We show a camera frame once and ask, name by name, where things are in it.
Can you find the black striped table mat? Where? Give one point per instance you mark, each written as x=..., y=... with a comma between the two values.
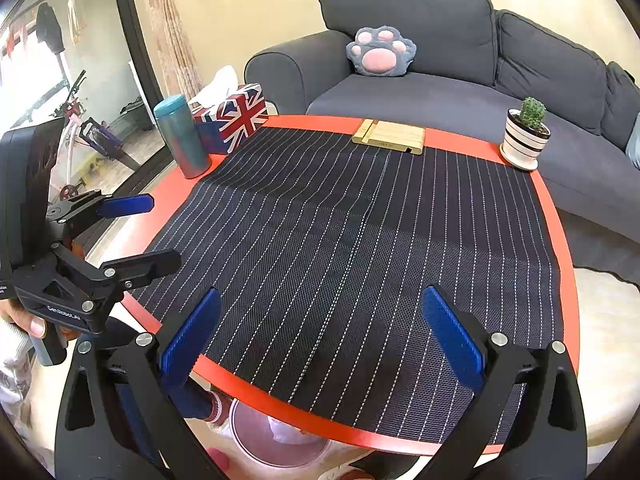
x=350, y=260

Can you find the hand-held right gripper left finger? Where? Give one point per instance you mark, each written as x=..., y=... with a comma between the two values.
x=192, y=340

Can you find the dark grey sofa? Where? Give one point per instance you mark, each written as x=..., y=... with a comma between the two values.
x=450, y=95

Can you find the red table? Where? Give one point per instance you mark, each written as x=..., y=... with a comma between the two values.
x=310, y=121

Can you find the black sliding door frame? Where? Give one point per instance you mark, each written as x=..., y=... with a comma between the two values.
x=135, y=60

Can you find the flag print tissue box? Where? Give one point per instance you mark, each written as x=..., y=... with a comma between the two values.
x=240, y=115

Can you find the person's left hand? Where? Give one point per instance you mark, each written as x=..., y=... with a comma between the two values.
x=36, y=328

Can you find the wooden phone stand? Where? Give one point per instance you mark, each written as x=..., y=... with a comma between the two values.
x=395, y=135

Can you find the light blue cushion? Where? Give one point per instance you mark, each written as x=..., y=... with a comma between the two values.
x=635, y=142

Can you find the teal thermos bottle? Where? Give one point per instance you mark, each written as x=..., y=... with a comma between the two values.
x=182, y=140

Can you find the person's left forearm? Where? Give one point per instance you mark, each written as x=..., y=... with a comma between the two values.
x=12, y=345

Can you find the cream rug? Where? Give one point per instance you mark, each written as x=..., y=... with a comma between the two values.
x=610, y=340

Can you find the pink plastic stool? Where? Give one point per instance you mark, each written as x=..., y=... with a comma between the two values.
x=216, y=459

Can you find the clear bin liner bag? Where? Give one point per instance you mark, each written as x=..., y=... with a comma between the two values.
x=290, y=432

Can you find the pink white exercise bike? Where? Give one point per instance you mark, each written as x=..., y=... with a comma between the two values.
x=67, y=192

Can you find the cactus in striped pot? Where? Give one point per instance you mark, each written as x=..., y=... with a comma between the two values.
x=522, y=140

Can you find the beige pink curtain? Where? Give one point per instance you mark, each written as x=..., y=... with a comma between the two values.
x=167, y=35

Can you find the white tissue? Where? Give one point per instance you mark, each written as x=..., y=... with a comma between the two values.
x=220, y=87

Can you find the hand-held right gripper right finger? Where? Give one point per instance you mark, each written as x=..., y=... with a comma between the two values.
x=452, y=335

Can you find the pink waste bin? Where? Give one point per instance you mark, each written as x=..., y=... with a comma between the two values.
x=250, y=430

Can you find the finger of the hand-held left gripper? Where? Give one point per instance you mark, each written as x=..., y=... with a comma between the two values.
x=145, y=265
x=127, y=205

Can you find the person's patterned white top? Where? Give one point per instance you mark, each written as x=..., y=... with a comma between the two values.
x=12, y=390

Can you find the grey pink paw cushion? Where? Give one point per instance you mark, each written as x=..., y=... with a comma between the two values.
x=380, y=57

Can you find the black exercise machine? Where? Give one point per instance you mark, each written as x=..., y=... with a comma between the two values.
x=107, y=142

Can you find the hanging dark garment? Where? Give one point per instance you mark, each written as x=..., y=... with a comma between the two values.
x=49, y=30

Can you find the white saucer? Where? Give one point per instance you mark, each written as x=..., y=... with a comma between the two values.
x=520, y=165

